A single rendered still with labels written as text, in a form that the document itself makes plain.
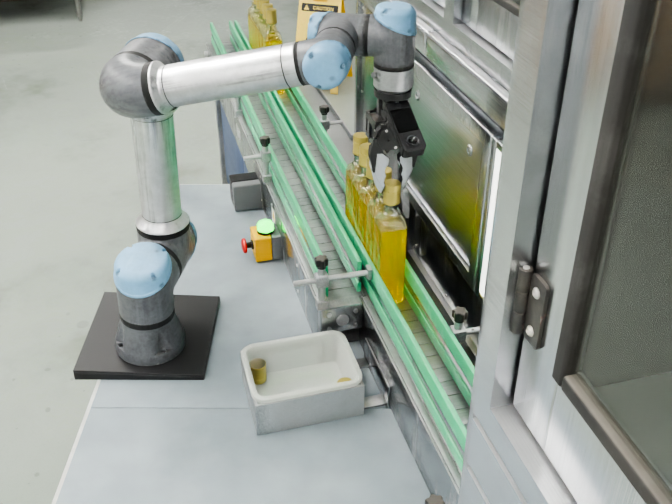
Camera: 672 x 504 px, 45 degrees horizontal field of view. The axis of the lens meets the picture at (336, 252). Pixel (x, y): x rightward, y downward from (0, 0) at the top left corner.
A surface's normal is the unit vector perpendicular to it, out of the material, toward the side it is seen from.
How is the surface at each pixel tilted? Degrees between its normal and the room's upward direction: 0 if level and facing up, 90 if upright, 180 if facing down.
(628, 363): 90
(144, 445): 0
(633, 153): 90
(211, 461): 0
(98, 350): 3
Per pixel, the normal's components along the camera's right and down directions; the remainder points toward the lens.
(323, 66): -0.15, 0.55
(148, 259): 0.03, -0.75
